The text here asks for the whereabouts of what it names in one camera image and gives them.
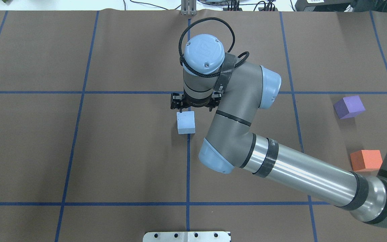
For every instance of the light blue foam block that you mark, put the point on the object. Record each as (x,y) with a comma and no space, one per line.
(186,122)

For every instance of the orange foam block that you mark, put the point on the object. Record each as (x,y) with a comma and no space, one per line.
(366,160)

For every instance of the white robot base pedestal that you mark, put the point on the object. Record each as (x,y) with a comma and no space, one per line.
(186,236)

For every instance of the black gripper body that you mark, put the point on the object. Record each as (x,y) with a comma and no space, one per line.
(176,102)

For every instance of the aluminium frame post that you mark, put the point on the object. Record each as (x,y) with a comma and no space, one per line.
(188,7)

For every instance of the black electronics box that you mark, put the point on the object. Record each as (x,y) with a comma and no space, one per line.
(340,5)

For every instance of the black cable connector strip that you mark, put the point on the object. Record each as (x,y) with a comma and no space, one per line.
(258,6)

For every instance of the purple foam block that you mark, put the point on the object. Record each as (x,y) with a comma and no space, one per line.
(349,107)

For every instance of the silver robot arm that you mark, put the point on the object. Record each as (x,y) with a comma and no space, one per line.
(215,78)

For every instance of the brown paper table cover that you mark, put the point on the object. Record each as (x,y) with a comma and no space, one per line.
(89,148)

